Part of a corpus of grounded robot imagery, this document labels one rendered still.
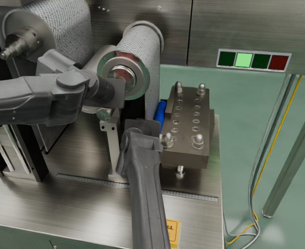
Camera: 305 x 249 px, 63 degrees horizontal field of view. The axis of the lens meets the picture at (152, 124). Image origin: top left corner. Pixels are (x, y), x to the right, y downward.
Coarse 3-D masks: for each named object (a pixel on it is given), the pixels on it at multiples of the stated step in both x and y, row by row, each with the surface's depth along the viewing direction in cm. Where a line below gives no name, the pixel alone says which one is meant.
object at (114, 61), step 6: (114, 60) 64; (120, 60) 64; (126, 60) 64; (108, 66) 66; (132, 66) 64; (138, 66) 64; (102, 72) 67; (108, 72) 67; (138, 72) 65; (138, 78) 66; (138, 84) 67; (132, 90) 69; (138, 90) 69
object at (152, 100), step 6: (156, 72) 84; (156, 78) 86; (156, 84) 87; (150, 90) 76; (156, 90) 89; (150, 96) 77; (156, 96) 91; (150, 102) 79; (156, 102) 92; (150, 108) 80; (156, 108) 94; (150, 114) 82
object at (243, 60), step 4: (240, 56) 91; (244, 56) 90; (248, 56) 90; (236, 60) 92; (240, 60) 92; (244, 60) 91; (248, 60) 91; (236, 64) 93; (240, 64) 92; (244, 64) 92; (248, 64) 92
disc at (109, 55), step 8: (104, 56) 65; (112, 56) 64; (120, 56) 64; (128, 56) 63; (136, 56) 63; (104, 64) 66; (144, 64) 64; (144, 72) 65; (144, 80) 67; (144, 88) 68; (128, 96) 71; (136, 96) 71
